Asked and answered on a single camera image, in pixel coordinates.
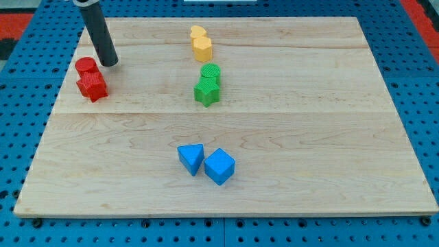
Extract yellow hexagon block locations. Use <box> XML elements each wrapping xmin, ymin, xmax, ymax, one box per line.
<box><xmin>193</xmin><ymin>36</ymin><xmax>213</xmax><ymax>62</ymax></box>

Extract green star block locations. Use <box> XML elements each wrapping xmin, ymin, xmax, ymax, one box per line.
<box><xmin>193</xmin><ymin>77</ymin><xmax>220</xmax><ymax>108</ymax></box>

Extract blue cube block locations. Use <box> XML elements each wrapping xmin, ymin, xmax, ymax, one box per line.
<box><xmin>204</xmin><ymin>148</ymin><xmax>235</xmax><ymax>186</ymax></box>

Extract blue triangle block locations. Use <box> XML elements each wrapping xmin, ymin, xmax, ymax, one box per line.
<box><xmin>177</xmin><ymin>144</ymin><xmax>204</xmax><ymax>176</ymax></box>

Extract green cylinder block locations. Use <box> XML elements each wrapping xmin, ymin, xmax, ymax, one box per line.
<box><xmin>200</xmin><ymin>63</ymin><xmax>221</xmax><ymax>86</ymax></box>

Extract light wooden board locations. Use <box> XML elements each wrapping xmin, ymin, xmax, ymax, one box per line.
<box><xmin>14</xmin><ymin>17</ymin><xmax>438</xmax><ymax>218</ymax></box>

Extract yellow heart block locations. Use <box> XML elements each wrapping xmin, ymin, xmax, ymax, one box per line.
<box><xmin>189</xmin><ymin>25</ymin><xmax>207</xmax><ymax>44</ymax></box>

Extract red star block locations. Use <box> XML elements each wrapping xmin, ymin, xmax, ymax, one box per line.
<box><xmin>76</xmin><ymin>72</ymin><xmax>108</xmax><ymax>102</ymax></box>

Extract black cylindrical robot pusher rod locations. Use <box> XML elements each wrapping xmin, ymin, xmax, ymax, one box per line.
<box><xmin>73</xmin><ymin>0</ymin><xmax>119</xmax><ymax>67</ymax></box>

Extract red cylinder block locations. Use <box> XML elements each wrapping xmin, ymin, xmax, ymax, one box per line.
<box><xmin>75</xmin><ymin>57</ymin><xmax>99</xmax><ymax>78</ymax></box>

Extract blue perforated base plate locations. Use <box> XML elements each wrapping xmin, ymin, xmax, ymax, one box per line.
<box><xmin>1</xmin><ymin>0</ymin><xmax>438</xmax><ymax>246</ymax></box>

